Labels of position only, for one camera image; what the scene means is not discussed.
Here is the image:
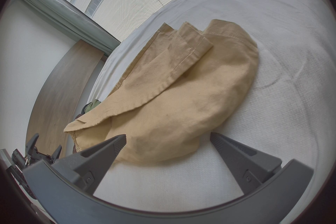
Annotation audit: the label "black garment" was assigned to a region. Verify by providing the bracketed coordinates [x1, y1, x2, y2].
[75, 104, 87, 120]

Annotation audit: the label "green garment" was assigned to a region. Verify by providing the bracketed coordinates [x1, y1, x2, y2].
[83, 99, 102, 114]

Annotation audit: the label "bed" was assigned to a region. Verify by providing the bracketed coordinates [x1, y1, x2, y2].
[26, 0, 332, 214]

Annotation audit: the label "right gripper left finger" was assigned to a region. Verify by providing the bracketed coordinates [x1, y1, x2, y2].
[54, 134, 127, 195]

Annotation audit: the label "tan shorts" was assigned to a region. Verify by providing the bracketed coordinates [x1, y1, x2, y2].
[64, 19, 260, 166]

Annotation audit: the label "grey-green curtain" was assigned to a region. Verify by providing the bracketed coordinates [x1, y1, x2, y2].
[20, 0, 121, 57]

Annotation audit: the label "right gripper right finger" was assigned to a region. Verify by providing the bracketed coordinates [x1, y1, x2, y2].
[211, 132, 283, 195]

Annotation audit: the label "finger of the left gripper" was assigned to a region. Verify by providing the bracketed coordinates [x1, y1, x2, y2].
[51, 145, 62, 163]
[24, 133, 40, 159]

